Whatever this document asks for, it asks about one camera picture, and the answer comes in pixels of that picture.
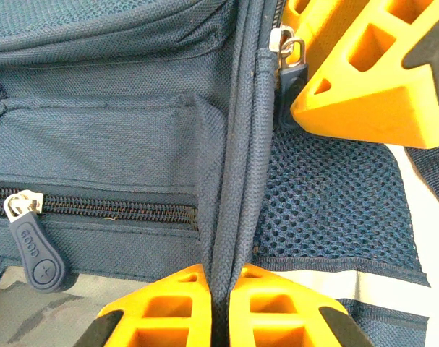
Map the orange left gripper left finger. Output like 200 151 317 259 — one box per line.
74 263 216 347

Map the navy blue backpack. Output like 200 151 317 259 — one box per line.
0 0 439 347

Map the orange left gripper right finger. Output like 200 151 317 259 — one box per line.
228 263 374 347

